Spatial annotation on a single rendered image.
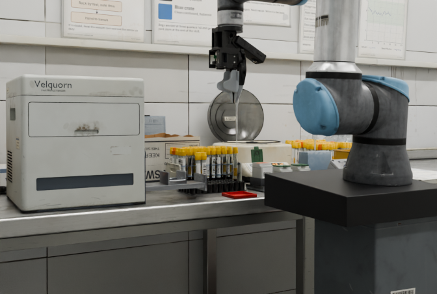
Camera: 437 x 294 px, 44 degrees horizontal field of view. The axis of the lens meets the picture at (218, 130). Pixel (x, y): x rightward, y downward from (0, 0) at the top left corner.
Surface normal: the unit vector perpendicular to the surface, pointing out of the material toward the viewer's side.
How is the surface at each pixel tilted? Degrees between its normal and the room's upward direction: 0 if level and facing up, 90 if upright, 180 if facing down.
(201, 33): 93
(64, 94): 89
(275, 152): 90
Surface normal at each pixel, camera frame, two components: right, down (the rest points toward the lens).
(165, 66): 0.47, 0.02
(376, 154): -0.36, -0.24
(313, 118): -0.88, 0.15
